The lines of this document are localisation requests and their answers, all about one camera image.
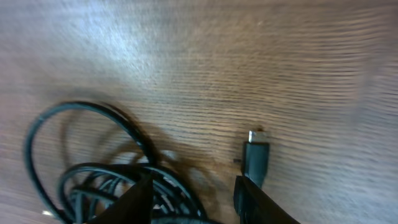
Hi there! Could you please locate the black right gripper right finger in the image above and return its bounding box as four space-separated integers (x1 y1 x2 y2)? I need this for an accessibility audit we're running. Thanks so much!
233 175 299 224

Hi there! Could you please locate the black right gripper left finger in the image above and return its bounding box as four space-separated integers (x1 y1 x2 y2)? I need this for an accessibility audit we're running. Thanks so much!
85 174 153 224

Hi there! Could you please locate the black cable bundle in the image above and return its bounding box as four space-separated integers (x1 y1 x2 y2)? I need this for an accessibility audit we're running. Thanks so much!
24 101 271 224

